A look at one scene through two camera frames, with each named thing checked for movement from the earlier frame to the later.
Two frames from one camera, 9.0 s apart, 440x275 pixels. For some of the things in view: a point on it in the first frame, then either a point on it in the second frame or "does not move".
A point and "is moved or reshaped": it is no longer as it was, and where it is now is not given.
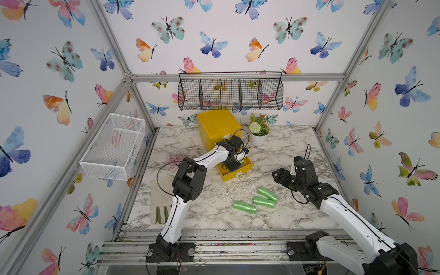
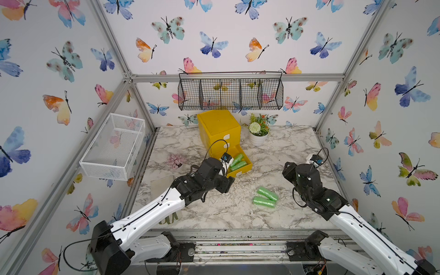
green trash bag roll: x=267 y=193 is moved or reshaped
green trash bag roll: x=264 y=201 does not move
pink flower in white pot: x=175 y=161 does not move
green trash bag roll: x=244 y=207 -> x=267 y=193
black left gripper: x=234 y=167 -> x=227 y=185
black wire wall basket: x=230 y=90 does not move
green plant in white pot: x=259 y=129 does not move
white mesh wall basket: x=113 y=147 does not move
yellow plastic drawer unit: x=215 y=125 does not move
